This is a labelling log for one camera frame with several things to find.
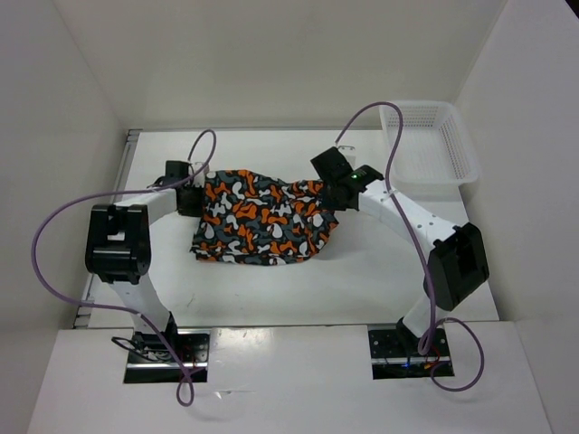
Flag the orange camouflage shorts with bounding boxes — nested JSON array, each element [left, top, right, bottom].
[[191, 169, 338, 266]]

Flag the purple cable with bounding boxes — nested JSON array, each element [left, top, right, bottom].
[[30, 129, 217, 407], [335, 102, 486, 392]]

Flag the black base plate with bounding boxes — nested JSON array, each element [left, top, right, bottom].
[[367, 324, 454, 380], [110, 330, 210, 384]]

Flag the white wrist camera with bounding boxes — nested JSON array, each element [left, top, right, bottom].
[[186, 162, 210, 188], [337, 145, 357, 167]]

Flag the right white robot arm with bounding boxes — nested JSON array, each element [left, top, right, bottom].
[[311, 146, 489, 355]]

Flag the white plastic basket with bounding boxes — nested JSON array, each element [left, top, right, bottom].
[[379, 100, 479, 192]]

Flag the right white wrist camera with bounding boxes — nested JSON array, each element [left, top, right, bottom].
[[337, 145, 357, 167]]

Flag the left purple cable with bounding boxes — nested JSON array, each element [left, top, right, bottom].
[[30, 129, 217, 407]]

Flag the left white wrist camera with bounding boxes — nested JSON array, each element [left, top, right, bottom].
[[186, 162, 210, 188]]

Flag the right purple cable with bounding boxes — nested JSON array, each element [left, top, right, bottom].
[[335, 102, 486, 392]]

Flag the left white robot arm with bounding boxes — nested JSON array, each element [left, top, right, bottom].
[[85, 160, 209, 362]]

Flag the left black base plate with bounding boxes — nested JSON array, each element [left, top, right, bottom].
[[110, 330, 210, 384]]

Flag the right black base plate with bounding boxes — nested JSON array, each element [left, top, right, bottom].
[[367, 324, 454, 380]]

